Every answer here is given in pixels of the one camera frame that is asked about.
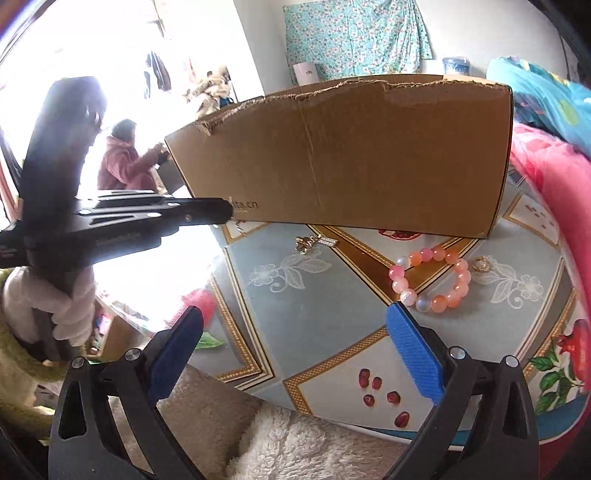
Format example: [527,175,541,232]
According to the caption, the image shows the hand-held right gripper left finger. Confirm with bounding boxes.
[48,305,206,480]

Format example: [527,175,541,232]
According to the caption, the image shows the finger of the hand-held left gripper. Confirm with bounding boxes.
[78,210,234,241]
[75,191,234,217]

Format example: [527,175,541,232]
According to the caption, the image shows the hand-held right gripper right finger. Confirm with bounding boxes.
[385,302,541,480]

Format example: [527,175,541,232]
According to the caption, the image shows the pink bead bracelet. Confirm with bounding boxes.
[389,247,472,313]

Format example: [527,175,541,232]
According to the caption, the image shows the brown cardboard box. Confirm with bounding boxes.
[165,74,514,239]

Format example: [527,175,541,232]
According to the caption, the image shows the person's left hand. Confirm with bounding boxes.
[0,265,96,349]

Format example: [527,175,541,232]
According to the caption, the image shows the dark low table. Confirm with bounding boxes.
[157,159,186,195]

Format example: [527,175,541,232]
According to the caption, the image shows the open floor cardboard box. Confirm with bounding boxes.
[90,302,155,363]

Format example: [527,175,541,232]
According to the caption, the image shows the fruit print tablecloth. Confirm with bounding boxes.
[189,171,591,446]

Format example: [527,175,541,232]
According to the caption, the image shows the gold brooch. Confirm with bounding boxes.
[295,234,341,256]

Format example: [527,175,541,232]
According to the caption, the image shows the pile of bedding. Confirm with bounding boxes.
[185,65,237,116]

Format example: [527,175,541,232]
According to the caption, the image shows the hanging clothes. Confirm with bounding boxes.
[145,51,172,92]

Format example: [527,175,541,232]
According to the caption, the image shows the white fluffy towel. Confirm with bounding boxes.
[157,364,385,480]

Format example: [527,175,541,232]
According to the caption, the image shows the pink quilt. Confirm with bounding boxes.
[508,122,591,333]

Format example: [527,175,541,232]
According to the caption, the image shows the floral curtain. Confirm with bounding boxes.
[283,0,435,84]

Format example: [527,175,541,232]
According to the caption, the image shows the blue quilt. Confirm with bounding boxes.
[486,55,591,158]

